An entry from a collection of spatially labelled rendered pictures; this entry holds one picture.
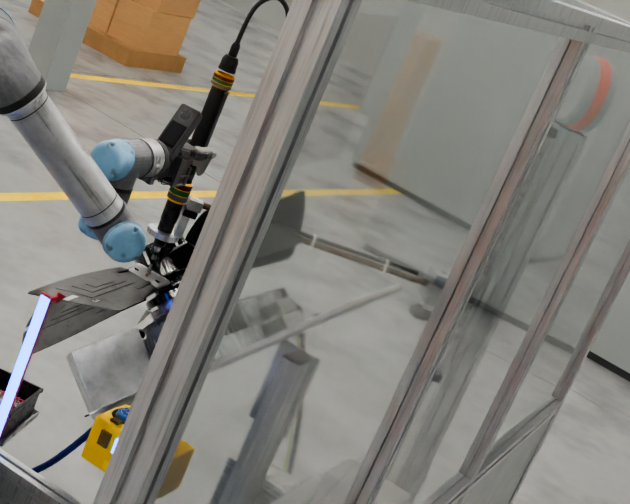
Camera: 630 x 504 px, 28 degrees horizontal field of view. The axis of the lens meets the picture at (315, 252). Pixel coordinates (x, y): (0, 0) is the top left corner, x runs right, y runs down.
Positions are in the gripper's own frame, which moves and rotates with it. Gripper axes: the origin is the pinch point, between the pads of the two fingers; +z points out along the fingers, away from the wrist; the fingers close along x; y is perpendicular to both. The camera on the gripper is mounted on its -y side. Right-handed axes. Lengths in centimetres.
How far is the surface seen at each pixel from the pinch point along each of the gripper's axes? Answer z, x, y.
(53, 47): 493, -385, 119
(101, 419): -44, 23, 42
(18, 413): -22, -6, 63
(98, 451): -44, 24, 48
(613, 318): 550, 29, 120
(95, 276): -14.3, -5.4, 31.8
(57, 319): -3, -17, 50
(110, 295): -20.2, 2.6, 31.1
